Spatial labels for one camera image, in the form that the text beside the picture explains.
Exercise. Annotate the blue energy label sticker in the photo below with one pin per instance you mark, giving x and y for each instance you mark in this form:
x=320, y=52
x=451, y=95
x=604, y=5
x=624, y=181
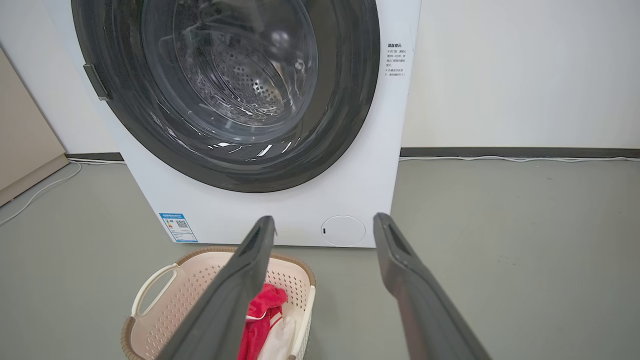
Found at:
x=178, y=228

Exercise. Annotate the round black glass washer door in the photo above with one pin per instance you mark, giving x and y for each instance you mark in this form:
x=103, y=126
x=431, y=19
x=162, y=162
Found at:
x=125, y=125

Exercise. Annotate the cream plastic laundry basket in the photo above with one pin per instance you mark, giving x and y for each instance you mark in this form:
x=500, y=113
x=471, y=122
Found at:
x=170, y=310

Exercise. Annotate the beige furniture panel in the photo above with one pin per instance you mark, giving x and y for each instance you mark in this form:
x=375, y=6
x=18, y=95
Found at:
x=25, y=140

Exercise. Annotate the small printed text sticker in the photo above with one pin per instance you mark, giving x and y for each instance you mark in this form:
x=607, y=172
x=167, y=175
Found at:
x=398, y=59

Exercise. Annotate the red garment with white trim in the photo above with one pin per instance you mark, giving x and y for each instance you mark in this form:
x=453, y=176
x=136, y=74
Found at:
x=257, y=325

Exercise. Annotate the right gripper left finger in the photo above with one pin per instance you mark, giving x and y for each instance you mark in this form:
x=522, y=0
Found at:
x=225, y=300

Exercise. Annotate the white front-load washing machine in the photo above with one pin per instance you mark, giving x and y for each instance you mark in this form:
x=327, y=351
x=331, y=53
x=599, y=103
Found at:
x=260, y=210

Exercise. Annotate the black baseboard strip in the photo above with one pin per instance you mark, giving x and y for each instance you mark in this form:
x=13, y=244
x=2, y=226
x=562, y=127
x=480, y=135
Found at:
x=95, y=156

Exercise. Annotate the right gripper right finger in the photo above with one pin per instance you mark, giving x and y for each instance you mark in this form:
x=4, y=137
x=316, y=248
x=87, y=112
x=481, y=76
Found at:
x=425, y=310

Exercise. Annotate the round white filter cover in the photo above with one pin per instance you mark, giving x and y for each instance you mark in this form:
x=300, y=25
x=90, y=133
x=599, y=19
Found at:
x=343, y=230

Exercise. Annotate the steel perforated washer drum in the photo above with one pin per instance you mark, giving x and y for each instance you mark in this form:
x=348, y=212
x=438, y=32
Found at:
x=250, y=85

